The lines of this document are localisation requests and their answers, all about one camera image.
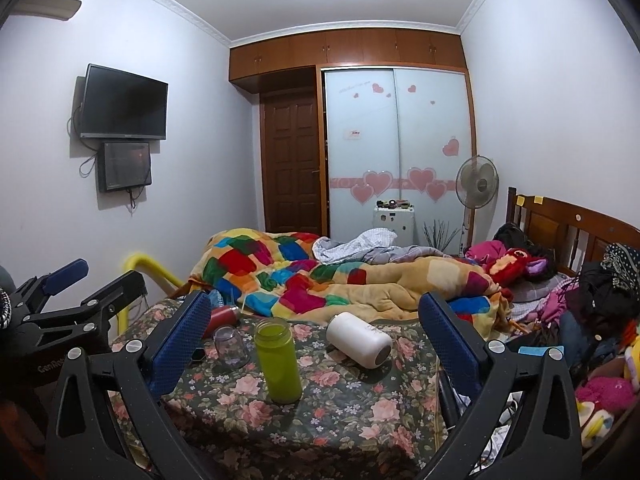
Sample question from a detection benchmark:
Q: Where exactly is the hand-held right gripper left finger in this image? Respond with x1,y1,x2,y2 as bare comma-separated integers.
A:
46,290,221,480

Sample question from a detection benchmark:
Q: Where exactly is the wall air conditioner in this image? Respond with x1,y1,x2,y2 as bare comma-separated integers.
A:
11,0,83,17

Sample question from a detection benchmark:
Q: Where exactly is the red thermos bottle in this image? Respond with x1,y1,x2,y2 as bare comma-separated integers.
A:
202,304,241,340

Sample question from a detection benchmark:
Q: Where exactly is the red plush toy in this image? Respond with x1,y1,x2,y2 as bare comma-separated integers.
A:
482,247,549,289

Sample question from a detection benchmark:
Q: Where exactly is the black clothing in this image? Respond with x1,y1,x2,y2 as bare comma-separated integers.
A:
492,222,537,252

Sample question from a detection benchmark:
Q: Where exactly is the dried twig bundle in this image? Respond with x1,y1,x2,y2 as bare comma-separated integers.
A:
422,219,462,257

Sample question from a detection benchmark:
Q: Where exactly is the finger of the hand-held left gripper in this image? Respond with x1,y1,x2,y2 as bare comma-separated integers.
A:
27,270,149,352
9,258,90,321

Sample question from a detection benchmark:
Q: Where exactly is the wooden door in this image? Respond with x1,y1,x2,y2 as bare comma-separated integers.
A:
259,87,322,236

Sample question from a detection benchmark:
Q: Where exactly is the checkered grey white cloth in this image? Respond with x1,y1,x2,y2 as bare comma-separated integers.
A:
312,228,399,265

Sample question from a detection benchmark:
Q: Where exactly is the black dotted scarf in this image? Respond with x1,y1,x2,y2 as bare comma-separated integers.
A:
599,242,640,287

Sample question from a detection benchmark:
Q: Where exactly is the white bottle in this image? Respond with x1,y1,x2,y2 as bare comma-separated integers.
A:
326,311,394,369

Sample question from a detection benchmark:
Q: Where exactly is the white small cabinet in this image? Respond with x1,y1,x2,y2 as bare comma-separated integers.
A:
373,205,417,247

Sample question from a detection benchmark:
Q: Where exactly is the pink clothing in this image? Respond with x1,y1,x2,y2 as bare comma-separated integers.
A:
465,240,509,267

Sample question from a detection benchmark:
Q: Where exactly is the standing fan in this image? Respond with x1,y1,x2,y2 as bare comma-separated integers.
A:
455,154,500,257

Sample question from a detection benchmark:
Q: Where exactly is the yellow plush toy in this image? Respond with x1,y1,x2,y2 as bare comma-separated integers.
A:
622,335,640,392

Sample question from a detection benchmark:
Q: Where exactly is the yellow rail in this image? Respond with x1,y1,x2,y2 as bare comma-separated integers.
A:
117,252,184,335

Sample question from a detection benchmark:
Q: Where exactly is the clear glass jar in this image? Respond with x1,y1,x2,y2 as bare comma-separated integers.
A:
214,325,250,370

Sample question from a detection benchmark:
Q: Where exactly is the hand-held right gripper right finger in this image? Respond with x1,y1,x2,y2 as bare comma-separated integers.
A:
415,291,584,480

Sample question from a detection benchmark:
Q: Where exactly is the small black wall monitor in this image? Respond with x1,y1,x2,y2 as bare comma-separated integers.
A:
98,141,153,194

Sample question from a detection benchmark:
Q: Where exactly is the pink plush toy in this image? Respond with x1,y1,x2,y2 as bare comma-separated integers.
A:
575,377,637,417

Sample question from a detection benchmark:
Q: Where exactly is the floral tablecloth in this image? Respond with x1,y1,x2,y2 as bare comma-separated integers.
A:
107,300,451,480

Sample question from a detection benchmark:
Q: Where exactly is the wardrobe with heart stickers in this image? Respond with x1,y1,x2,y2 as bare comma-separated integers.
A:
228,28,477,251

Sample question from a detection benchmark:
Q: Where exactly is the black wall television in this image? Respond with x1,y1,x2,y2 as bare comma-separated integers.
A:
80,63,169,141

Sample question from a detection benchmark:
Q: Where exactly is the black bag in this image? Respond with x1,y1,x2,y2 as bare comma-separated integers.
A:
569,260,640,333

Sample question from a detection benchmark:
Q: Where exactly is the wooden bed headboard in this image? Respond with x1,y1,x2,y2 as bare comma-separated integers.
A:
505,186,640,283

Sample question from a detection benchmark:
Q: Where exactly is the green bottle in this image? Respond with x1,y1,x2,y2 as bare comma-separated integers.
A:
254,317,304,404

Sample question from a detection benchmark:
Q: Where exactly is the colourful patchwork blanket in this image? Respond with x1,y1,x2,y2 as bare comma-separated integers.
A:
187,230,507,342

